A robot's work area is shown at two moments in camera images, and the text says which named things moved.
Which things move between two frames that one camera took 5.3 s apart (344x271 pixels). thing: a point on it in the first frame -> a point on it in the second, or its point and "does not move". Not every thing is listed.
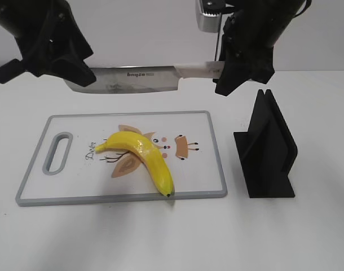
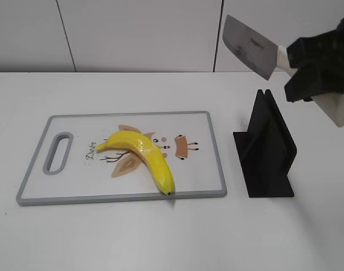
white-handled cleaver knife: [144, 79] -> [263, 56]
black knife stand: [267, 151] does not move
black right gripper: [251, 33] -> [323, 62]
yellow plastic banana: [122, 140] does not move
